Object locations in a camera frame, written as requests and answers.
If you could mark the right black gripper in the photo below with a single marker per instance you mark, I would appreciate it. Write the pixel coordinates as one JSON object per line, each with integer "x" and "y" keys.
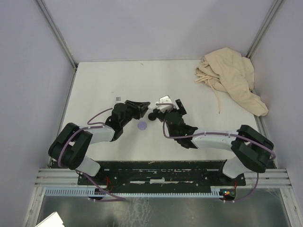
{"x": 181, "y": 111}

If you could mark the aluminium frame rail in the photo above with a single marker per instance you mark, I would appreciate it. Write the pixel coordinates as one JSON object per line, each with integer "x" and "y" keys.
{"x": 272, "y": 178}

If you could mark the white paper corner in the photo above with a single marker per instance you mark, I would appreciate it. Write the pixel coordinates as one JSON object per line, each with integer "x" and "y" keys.
{"x": 52, "y": 220}

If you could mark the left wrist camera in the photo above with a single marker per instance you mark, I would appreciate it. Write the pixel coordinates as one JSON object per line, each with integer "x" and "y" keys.
{"x": 118, "y": 98}

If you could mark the black earbud case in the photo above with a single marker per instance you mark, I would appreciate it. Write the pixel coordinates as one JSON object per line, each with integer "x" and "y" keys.
{"x": 152, "y": 116}

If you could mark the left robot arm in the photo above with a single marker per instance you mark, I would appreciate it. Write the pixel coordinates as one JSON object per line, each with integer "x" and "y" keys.
{"x": 70, "y": 146}

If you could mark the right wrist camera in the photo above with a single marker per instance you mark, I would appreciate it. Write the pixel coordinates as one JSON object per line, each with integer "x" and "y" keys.
{"x": 164, "y": 104}

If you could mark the purple earbud case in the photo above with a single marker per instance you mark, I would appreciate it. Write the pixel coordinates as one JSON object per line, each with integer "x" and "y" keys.
{"x": 142, "y": 125}

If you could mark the beige cloth bag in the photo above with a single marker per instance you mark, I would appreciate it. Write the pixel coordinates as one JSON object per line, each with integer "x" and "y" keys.
{"x": 226, "y": 70}

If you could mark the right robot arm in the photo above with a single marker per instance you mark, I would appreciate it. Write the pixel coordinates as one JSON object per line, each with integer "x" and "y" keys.
{"x": 253, "y": 151}

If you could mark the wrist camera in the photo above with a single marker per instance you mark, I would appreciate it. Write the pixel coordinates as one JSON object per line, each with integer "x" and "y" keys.
{"x": 118, "y": 98}
{"x": 164, "y": 104}

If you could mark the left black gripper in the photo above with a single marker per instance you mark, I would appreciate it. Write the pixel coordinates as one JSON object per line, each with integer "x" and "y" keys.
{"x": 139, "y": 108}

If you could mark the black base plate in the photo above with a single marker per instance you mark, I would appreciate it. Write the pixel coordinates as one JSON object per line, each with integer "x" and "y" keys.
{"x": 161, "y": 177}

